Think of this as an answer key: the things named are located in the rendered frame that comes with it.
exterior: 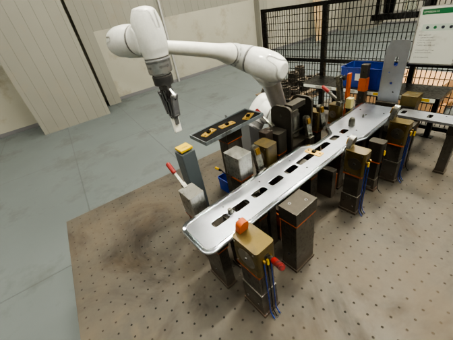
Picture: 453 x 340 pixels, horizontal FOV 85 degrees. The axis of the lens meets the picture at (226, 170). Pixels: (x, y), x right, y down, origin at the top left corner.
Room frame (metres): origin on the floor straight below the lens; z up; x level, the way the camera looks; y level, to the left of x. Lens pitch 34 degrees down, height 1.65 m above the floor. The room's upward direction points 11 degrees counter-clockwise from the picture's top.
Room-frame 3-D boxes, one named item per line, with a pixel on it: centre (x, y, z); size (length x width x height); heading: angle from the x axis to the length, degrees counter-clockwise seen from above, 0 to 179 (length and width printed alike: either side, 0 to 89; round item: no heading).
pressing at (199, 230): (0.96, -0.41, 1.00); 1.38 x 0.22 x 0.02; 124
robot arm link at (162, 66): (0.99, 0.17, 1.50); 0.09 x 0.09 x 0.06
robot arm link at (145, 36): (1.00, 0.18, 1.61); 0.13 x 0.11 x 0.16; 49
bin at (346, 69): (1.64, -1.07, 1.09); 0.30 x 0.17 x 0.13; 31
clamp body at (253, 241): (0.49, -0.04, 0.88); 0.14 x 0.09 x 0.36; 34
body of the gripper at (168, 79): (0.99, 0.17, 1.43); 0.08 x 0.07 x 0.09; 33
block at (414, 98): (1.28, -1.11, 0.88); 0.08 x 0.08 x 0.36; 34
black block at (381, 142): (0.98, -0.75, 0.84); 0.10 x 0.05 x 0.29; 34
